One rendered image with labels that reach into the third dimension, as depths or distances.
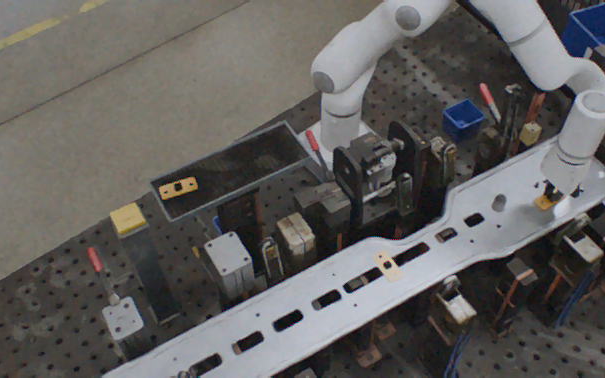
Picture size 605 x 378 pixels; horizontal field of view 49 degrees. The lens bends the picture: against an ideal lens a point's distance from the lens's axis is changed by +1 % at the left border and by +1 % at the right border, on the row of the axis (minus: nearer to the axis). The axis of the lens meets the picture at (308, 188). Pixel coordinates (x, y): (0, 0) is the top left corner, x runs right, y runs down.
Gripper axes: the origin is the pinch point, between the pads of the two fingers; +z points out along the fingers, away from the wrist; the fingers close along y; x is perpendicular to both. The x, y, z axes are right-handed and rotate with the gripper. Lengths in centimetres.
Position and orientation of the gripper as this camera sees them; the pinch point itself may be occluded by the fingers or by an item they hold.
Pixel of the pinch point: (553, 191)
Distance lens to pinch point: 176.5
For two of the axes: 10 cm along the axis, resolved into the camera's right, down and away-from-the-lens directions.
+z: 0.1, 6.0, 8.0
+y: 5.1, 6.8, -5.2
